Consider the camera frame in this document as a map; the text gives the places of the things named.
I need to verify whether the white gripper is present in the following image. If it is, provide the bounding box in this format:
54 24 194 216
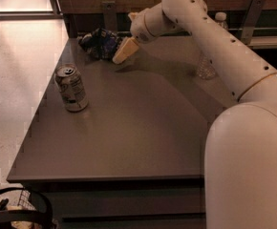
113 9 155 64

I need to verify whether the metal bracket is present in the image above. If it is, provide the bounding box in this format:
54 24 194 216
102 0 117 31
239 0 266 45

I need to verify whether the left metal bracket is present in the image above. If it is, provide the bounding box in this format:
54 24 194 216
102 0 117 31

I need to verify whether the right metal bracket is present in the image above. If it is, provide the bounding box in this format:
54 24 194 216
239 0 266 45

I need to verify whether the silver soda can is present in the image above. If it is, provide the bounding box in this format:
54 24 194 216
54 64 89 113

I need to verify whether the grey drawer cabinet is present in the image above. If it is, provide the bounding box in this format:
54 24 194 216
6 174 207 229

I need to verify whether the clear plastic water bottle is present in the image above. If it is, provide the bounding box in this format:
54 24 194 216
197 11 228 80

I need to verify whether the crumpled blue chip bag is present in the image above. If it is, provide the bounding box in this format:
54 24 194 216
78 28 123 60

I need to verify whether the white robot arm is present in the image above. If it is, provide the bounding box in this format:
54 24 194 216
114 0 277 229

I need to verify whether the black wire basket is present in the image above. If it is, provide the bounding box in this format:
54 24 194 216
0 187 57 229

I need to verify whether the metal wall rail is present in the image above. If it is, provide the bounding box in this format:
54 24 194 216
77 28 277 37

